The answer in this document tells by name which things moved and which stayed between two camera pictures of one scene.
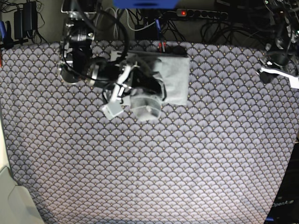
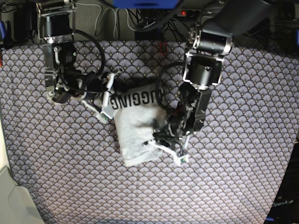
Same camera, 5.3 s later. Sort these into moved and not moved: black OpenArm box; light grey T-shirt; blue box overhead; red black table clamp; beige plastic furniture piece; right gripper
Moved: light grey T-shirt; right gripper
Not moved: red black table clamp; beige plastic furniture piece; blue box overhead; black OpenArm box
